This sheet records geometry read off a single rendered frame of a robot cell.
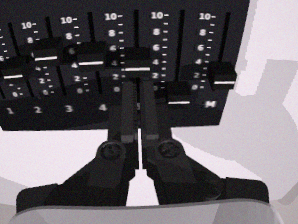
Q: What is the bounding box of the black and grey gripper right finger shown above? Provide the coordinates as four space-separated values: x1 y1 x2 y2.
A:
139 80 269 205

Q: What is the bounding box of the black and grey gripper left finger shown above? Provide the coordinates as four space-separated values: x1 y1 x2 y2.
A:
16 81 139 214

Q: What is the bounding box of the black lighting desk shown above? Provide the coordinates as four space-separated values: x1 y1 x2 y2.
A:
0 0 250 131

